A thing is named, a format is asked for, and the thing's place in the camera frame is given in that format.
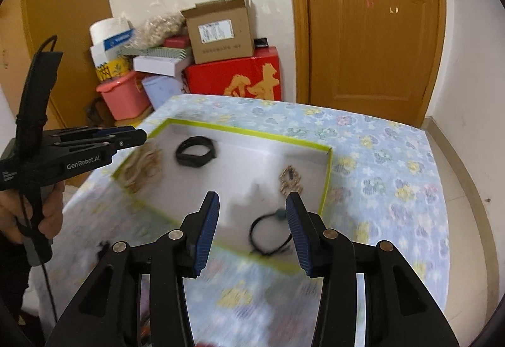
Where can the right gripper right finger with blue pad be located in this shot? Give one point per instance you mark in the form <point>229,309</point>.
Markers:
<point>306,230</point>

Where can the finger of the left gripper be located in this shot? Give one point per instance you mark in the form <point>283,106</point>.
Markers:
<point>114,130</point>
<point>126,139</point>

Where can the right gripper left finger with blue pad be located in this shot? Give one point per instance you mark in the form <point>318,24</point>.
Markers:
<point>199,230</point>

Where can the black hair tie teal bead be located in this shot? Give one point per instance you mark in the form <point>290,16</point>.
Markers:
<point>266,231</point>

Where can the beige translucent hair claw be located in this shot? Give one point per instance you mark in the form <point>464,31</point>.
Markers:
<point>142,169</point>

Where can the rhinestone gold brooch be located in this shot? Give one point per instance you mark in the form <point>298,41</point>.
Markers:
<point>290,181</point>

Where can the black fitness band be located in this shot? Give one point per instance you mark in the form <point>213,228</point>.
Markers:
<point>195,152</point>

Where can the pink plastic bin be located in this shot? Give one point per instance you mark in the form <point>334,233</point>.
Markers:
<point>125,96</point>

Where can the yellow patterned box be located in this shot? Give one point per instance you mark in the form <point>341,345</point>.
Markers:
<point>113,69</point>

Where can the yellow-green shallow box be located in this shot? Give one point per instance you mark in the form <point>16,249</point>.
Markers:
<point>244,175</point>

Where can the lavender round container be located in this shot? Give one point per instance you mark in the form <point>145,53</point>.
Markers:
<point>160,88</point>

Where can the white blue carton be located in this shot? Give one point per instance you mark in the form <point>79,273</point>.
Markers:
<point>110,49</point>

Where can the green striped box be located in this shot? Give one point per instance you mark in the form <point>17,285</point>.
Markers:
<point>168,52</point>

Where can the white paper roll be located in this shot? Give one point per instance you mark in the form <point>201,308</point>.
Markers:
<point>107,28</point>

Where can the white flat box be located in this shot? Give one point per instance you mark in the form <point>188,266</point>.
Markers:
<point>161,65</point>

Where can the bag of nuts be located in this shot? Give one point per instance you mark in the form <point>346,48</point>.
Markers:
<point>153,31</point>

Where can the small dark red box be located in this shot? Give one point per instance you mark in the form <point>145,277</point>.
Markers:
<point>177,42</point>

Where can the red gift box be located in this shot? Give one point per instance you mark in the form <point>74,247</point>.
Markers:
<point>257,76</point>

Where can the brown cardboard box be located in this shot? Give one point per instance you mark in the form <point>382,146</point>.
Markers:
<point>219,30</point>

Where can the wooden door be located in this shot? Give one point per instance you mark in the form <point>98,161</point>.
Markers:
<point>374,57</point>

